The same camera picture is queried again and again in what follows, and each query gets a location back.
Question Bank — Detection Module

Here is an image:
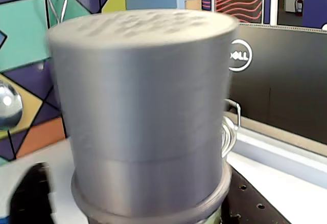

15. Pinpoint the steel ladle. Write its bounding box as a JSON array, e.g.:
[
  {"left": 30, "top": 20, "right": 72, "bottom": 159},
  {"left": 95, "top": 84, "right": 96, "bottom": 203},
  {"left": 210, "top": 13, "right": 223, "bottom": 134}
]
[{"left": 0, "top": 80, "right": 24, "bottom": 130}]

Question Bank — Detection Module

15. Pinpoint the black Dell monitor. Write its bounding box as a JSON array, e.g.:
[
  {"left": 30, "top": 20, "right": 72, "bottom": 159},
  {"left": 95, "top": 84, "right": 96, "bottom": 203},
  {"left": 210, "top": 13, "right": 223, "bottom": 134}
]
[{"left": 224, "top": 24, "right": 327, "bottom": 145}]

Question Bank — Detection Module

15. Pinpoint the steel wire-handled utensil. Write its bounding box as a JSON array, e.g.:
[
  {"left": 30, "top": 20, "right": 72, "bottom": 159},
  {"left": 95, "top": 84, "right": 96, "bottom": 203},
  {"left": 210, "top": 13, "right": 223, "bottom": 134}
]
[{"left": 45, "top": 0, "right": 68, "bottom": 24}]

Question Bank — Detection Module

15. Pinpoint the steel pot with lid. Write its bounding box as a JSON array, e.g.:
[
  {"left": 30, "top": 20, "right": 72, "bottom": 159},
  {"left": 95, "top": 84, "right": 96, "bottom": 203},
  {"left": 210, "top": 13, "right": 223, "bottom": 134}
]
[{"left": 221, "top": 98, "right": 242, "bottom": 159}]

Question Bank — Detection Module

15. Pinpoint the light blue desk divider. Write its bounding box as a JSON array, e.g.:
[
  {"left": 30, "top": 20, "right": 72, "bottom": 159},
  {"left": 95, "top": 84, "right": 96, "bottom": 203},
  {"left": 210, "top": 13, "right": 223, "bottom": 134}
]
[{"left": 226, "top": 111, "right": 327, "bottom": 158}]

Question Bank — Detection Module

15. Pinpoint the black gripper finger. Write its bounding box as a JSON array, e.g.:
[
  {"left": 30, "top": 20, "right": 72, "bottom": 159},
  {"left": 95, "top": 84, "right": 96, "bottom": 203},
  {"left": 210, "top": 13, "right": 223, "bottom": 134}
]
[
  {"left": 9, "top": 162, "right": 56, "bottom": 224},
  {"left": 220, "top": 168, "right": 292, "bottom": 224}
]

